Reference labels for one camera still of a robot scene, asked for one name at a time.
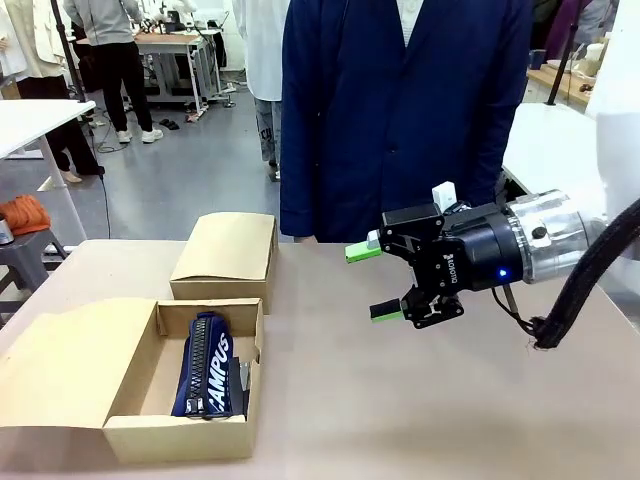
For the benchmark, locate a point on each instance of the black stand pole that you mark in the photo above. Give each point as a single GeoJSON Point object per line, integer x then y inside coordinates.
{"type": "Point", "coordinates": [562, 75]}

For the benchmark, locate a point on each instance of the large cardboard box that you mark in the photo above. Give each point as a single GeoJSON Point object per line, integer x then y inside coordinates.
{"type": "Point", "coordinates": [75, 370]}

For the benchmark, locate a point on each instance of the navy zipper pencil case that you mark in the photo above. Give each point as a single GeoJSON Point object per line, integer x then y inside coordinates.
{"type": "Point", "coordinates": [205, 360]}

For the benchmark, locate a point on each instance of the black tripod pole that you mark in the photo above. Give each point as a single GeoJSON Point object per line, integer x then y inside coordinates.
{"type": "Point", "coordinates": [75, 75]}

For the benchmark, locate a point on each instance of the orange cloth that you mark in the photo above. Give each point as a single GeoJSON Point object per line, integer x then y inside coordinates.
{"type": "Point", "coordinates": [25, 214]}

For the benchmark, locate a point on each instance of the white side table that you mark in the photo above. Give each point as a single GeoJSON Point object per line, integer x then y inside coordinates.
{"type": "Point", "coordinates": [35, 120]}

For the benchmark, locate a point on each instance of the metal cylinder can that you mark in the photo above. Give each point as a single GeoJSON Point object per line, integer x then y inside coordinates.
{"type": "Point", "coordinates": [4, 231]}

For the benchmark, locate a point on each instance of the person in cream jacket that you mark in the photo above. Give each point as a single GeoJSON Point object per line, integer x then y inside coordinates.
{"type": "Point", "coordinates": [35, 45]}

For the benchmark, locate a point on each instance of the background workbench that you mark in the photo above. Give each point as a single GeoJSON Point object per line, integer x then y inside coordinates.
{"type": "Point", "coordinates": [185, 55]}

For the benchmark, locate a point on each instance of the small cardboard box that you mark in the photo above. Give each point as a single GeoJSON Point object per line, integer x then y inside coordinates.
{"type": "Point", "coordinates": [225, 255]}

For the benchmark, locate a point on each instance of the black stapler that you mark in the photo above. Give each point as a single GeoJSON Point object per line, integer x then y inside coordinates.
{"type": "Point", "coordinates": [242, 382]}

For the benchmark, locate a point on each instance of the dark blue cup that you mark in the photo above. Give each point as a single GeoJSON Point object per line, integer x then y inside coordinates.
{"type": "Point", "coordinates": [538, 60]}

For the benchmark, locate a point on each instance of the person in purple top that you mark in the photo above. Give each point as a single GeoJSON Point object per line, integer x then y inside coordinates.
{"type": "Point", "coordinates": [580, 20]}

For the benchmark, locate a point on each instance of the person in navy coat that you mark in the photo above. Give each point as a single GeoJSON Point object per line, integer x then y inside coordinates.
{"type": "Point", "coordinates": [400, 115]}

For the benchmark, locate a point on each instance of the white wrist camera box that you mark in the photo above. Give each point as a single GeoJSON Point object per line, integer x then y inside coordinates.
{"type": "Point", "coordinates": [445, 194]}

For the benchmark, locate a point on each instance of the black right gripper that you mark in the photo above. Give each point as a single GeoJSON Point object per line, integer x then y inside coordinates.
{"type": "Point", "coordinates": [480, 250]}

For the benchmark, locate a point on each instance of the white table behind arm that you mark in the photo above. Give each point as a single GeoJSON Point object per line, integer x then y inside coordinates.
{"type": "Point", "coordinates": [550, 145]}

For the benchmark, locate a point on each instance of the gray stool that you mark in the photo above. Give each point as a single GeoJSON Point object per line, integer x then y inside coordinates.
{"type": "Point", "coordinates": [25, 260]}

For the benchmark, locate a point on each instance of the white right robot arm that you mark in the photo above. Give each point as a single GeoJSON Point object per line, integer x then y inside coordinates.
{"type": "Point", "coordinates": [615, 150]}

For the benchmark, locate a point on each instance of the person in white coat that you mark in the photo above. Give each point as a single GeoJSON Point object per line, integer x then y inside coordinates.
{"type": "Point", "coordinates": [262, 50]}

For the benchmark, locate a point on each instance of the person in gray hoodie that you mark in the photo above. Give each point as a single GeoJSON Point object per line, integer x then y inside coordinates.
{"type": "Point", "coordinates": [117, 50]}

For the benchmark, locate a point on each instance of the wooden background table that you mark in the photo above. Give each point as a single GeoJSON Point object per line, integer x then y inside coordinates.
{"type": "Point", "coordinates": [565, 82]}

